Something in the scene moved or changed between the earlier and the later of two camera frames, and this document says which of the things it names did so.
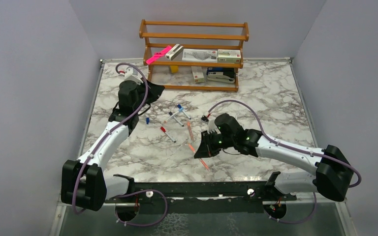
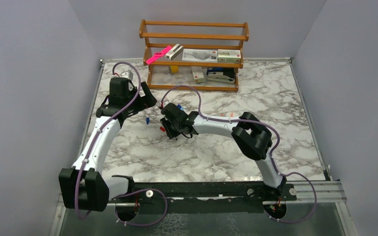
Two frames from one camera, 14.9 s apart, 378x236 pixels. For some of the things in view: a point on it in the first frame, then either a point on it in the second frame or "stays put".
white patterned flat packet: x=201 y=55 stays put
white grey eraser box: x=174 y=51 stays put
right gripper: x=205 y=149 -> x=170 y=133
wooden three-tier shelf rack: x=194 y=56 stays put
